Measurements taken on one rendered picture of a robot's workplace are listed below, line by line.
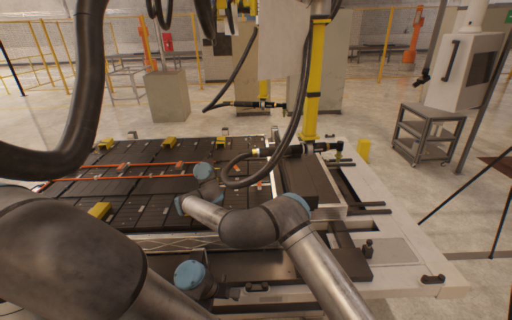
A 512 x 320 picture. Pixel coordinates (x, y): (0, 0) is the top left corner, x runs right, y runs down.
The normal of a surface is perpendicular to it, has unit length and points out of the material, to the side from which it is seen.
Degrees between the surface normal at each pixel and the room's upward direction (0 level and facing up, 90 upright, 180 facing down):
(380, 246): 0
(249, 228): 50
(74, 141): 60
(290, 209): 30
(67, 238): 38
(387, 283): 0
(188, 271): 19
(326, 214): 90
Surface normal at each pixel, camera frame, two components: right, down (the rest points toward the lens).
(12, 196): 0.07, -0.96
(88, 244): 0.67, -0.53
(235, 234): -0.46, -0.01
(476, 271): -0.03, -0.88
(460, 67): -0.90, 0.23
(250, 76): 0.02, 0.47
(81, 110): 0.21, -0.14
